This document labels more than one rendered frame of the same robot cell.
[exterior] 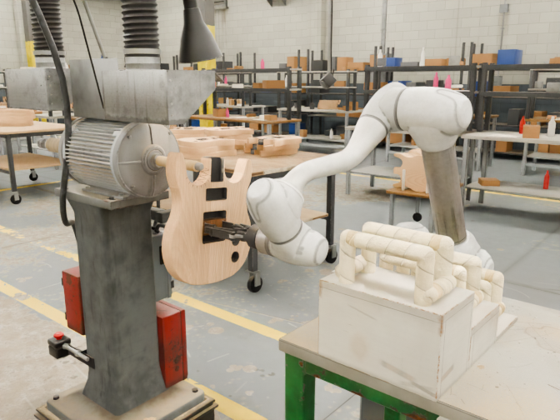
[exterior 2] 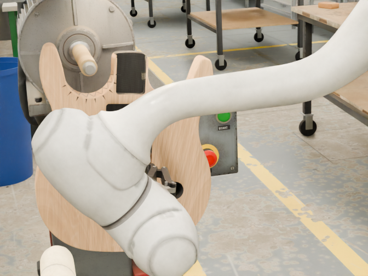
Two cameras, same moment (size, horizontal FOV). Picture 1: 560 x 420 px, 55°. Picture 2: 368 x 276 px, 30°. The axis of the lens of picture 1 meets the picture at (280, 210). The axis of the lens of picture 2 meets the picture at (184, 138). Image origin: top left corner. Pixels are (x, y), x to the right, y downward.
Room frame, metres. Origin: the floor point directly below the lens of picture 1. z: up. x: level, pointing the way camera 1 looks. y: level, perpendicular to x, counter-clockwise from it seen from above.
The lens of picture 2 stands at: (0.70, -0.65, 1.50)
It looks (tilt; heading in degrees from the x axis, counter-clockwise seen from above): 18 degrees down; 38
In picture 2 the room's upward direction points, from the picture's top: 3 degrees counter-clockwise
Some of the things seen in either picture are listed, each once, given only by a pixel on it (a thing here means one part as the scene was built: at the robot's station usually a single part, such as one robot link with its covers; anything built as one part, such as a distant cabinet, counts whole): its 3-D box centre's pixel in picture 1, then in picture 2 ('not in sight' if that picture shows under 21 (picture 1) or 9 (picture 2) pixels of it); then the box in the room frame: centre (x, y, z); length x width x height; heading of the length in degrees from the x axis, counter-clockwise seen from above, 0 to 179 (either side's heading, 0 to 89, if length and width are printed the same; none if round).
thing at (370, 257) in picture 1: (368, 250); not in sight; (1.10, -0.19, 1.15); 0.03 x 0.03 x 0.09
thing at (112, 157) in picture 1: (120, 155); (74, 36); (1.86, 0.55, 1.25); 0.41 x 0.27 x 0.26; 50
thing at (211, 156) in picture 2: not in sight; (207, 157); (1.93, 0.22, 0.98); 0.04 x 0.04 x 0.04; 50
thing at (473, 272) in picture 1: (472, 283); not in sight; (1.11, -0.42, 1.07); 0.03 x 0.03 x 0.09
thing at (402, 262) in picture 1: (421, 264); not in sight; (1.10, -0.30, 1.12); 0.20 x 0.03 x 0.03; 49
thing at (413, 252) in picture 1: (384, 245); not in sight; (0.98, -0.20, 1.20); 0.20 x 0.03 x 0.03; 49
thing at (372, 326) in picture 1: (392, 324); not in sight; (1.02, -0.23, 1.02); 0.27 x 0.15 x 0.17; 50
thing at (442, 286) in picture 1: (438, 287); not in sight; (0.95, -0.30, 1.12); 0.11 x 0.03 x 0.03; 140
